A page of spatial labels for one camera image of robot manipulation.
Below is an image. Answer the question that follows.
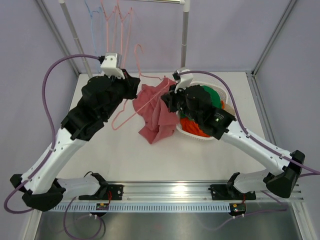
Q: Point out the white slotted cable duct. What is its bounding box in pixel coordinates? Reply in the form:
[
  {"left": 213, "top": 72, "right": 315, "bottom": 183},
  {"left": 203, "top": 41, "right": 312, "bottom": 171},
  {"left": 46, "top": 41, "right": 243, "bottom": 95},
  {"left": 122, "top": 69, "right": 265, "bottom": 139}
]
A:
[{"left": 50, "top": 202, "right": 231, "bottom": 213}]

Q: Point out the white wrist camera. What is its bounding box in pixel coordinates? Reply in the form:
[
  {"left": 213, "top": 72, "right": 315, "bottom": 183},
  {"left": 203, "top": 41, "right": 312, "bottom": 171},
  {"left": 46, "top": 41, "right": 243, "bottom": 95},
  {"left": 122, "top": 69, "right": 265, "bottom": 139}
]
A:
[
  {"left": 172, "top": 67, "right": 194, "bottom": 93},
  {"left": 100, "top": 52, "right": 125, "bottom": 79}
]

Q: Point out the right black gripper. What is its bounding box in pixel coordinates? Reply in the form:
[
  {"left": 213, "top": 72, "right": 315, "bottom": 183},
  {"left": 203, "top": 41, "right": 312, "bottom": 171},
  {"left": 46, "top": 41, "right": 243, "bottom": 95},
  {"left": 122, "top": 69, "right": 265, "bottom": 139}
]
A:
[{"left": 162, "top": 82, "right": 201, "bottom": 125}]

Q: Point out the pink hanger of orange shirt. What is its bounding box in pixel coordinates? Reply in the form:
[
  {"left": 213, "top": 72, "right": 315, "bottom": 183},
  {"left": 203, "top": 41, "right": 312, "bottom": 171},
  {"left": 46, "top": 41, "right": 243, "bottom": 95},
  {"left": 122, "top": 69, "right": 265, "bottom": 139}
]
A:
[{"left": 100, "top": 0, "right": 122, "bottom": 52}]

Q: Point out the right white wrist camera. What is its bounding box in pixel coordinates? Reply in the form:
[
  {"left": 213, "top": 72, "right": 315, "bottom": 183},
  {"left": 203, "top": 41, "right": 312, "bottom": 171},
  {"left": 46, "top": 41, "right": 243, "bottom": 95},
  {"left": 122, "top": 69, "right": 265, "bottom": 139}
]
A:
[{"left": 172, "top": 67, "right": 194, "bottom": 93}]

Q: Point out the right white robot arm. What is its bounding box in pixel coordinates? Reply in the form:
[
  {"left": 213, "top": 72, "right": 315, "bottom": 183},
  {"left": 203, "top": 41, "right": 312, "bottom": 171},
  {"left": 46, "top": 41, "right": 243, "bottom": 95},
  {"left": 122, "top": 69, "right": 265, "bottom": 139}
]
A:
[{"left": 161, "top": 85, "right": 305, "bottom": 199}]

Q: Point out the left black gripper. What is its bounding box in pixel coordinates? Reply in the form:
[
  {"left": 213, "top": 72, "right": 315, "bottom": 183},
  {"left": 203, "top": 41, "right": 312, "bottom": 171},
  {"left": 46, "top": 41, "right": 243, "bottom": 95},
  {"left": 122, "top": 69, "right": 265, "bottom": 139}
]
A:
[{"left": 100, "top": 68, "right": 140, "bottom": 120}]

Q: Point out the metal clothes rack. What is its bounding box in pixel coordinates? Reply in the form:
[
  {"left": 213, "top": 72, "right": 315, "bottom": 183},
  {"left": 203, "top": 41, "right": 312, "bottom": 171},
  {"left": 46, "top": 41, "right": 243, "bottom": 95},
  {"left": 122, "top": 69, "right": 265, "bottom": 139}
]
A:
[{"left": 59, "top": 0, "right": 190, "bottom": 78}]

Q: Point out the orange t shirt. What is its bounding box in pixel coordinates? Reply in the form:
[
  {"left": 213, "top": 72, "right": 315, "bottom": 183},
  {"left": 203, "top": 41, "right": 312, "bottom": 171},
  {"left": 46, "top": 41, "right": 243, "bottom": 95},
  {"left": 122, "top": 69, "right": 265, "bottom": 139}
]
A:
[{"left": 179, "top": 100, "right": 225, "bottom": 138}]

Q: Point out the white perforated laundry basket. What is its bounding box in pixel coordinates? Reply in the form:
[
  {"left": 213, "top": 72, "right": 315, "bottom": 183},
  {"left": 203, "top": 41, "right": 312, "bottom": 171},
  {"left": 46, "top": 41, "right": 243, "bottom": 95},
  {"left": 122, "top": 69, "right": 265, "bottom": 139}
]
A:
[{"left": 176, "top": 81, "right": 230, "bottom": 142}]

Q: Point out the aluminium mounting rail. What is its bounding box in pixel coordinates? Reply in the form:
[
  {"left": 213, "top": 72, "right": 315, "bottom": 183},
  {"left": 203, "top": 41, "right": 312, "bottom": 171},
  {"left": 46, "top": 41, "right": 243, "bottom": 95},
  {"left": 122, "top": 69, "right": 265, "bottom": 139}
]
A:
[{"left": 57, "top": 180, "right": 305, "bottom": 203}]

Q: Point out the green t shirt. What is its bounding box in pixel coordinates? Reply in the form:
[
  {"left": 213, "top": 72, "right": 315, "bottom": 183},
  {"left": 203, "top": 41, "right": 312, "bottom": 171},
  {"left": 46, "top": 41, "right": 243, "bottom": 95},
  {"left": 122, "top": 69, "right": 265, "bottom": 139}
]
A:
[{"left": 179, "top": 84, "right": 225, "bottom": 120}]

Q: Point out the beige t shirt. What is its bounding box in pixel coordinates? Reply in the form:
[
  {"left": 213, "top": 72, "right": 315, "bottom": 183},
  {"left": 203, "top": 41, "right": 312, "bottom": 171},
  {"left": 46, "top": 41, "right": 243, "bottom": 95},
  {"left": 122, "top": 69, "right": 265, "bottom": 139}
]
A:
[{"left": 220, "top": 100, "right": 237, "bottom": 121}]

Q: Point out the pink t shirt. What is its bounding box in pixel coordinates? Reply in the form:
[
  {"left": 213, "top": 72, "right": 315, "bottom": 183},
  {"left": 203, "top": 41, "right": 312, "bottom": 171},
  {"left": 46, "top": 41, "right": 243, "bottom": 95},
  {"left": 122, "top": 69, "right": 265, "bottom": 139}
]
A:
[{"left": 132, "top": 77, "right": 179, "bottom": 144}]

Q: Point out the light blue hanger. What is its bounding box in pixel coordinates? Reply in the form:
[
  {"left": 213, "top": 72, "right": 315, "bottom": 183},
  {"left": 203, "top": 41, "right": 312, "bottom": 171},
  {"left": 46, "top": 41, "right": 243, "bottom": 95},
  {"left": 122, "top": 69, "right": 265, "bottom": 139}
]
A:
[{"left": 84, "top": 0, "right": 105, "bottom": 56}]

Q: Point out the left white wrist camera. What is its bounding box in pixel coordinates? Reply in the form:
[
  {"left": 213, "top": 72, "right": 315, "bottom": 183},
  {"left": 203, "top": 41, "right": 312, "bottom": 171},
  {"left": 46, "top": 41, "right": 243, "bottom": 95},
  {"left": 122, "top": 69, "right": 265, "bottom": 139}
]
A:
[{"left": 100, "top": 52, "right": 125, "bottom": 79}]

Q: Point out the pink hanger of green shirt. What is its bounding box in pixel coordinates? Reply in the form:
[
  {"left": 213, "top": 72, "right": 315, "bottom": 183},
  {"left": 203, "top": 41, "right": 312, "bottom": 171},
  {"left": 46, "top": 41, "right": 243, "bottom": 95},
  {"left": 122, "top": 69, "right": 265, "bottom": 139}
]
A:
[{"left": 116, "top": 5, "right": 134, "bottom": 69}]

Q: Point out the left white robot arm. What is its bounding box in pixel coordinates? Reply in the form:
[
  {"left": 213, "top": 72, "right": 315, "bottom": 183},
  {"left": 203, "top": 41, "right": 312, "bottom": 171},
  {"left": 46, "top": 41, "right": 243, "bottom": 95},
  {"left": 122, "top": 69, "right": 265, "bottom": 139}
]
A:
[{"left": 10, "top": 70, "right": 141, "bottom": 212}]

